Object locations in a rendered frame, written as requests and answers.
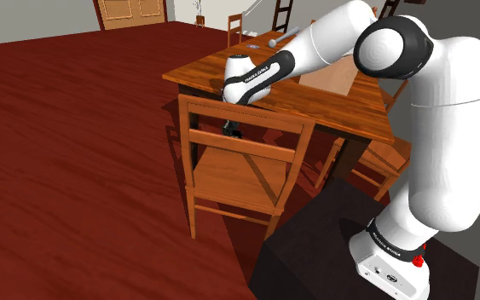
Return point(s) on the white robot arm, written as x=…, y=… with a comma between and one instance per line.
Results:
x=447, y=124

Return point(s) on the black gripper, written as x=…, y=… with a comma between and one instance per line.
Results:
x=230, y=127

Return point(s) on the potted plant on stand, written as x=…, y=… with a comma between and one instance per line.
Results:
x=199, y=16

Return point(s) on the brown wooden dining table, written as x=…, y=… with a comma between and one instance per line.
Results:
x=339, y=109

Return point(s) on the grey metal ladle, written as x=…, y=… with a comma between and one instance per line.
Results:
x=283, y=38

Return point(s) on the dark robot stand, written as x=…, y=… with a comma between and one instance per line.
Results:
x=306, y=257

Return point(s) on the light wooden chair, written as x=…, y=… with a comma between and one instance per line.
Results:
x=231, y=176
x=385, y=156
x=234, y=29

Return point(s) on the dark wooden ladder-back chair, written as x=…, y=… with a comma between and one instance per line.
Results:
x=389, y=7
x=282, y=14

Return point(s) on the small blue flat card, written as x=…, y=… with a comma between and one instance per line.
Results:
x=252, y=46

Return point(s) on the tan flat board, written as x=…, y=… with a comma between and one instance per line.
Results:
x=331, y=78

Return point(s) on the brown panelled door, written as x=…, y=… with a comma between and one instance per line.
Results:
x=129, y=11

